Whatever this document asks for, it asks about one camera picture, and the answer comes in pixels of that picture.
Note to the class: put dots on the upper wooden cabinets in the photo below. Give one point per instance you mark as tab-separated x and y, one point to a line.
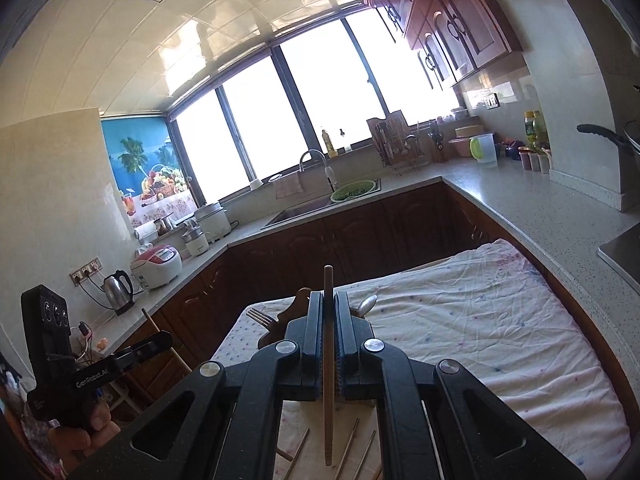
465	25

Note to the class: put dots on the wooden cabinets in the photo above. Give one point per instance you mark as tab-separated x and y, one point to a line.
350	240
465	25

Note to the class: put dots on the paper towel roll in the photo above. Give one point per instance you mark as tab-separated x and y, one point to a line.
145	232

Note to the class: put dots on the white red rice cooker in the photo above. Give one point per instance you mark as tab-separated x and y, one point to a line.
157	265

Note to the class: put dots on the black wok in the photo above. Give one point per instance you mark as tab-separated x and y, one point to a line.
600	133

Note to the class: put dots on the small white bowl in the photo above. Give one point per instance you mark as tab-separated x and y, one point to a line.
256	184

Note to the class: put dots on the pink stacked bowls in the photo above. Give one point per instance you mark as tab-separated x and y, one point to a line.
465	142

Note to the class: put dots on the metal fork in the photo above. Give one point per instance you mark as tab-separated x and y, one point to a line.
260	316

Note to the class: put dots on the wooden utensil holder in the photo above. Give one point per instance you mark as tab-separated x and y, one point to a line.
295	306

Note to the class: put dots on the fruit and palm poster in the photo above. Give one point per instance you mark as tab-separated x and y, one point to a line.
135	160

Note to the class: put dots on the wooden cutting board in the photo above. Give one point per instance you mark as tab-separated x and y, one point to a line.
395	122

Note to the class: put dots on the green colander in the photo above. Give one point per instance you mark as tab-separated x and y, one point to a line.
352	192

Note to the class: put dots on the yellow oil bottle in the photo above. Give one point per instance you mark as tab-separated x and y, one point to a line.
531	130

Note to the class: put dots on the yellow bottle on sill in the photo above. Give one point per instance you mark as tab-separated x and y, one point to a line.
329	145

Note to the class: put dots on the floral white tablecloth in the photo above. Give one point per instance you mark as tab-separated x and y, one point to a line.
475	320

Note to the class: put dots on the wooden chopstick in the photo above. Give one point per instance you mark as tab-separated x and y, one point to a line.
328	420
298	452
177	355

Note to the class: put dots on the metal kitchen faucet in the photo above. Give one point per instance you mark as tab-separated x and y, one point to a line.
327	172

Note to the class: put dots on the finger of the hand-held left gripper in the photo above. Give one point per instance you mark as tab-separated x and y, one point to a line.
150	346

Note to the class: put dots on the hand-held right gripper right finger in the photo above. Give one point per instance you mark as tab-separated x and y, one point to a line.
340	345

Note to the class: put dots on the small wall socket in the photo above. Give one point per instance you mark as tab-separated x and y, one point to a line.
492	101

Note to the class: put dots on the wall socket strip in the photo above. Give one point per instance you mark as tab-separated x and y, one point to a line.
85	270

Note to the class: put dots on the metal spoon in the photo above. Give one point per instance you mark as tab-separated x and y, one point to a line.
369	302

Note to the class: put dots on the person's left hand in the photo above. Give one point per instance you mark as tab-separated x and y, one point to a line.
80	437

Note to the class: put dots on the steel kitchen sink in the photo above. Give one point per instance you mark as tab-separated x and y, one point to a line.
300	212

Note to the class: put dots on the small white steamer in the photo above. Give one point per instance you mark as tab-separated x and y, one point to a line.
195	245

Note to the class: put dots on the lower wooden cabinets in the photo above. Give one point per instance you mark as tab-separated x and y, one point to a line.
350	240

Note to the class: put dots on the hanging dish cloth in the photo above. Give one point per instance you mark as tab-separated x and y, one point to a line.
289	186

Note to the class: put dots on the white pitcher green lid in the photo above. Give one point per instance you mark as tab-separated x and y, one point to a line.
485	152

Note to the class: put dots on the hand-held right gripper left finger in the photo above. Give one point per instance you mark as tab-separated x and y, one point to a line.
320	345

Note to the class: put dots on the row of spice jars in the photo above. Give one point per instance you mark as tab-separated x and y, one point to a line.
534	160

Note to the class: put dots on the knife block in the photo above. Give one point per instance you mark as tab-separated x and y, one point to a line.
437	149

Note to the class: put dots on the steel electric kettle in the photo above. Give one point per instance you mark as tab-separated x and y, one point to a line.
117	292

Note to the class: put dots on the gas stove hob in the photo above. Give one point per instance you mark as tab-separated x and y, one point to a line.
625	255

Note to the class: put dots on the metal chopstick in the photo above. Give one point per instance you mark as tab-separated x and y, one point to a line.
365	452
348	442

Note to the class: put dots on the kitchen window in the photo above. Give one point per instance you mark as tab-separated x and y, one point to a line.
300	100

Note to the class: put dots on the large white cooker pot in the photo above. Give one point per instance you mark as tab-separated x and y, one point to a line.
212	222

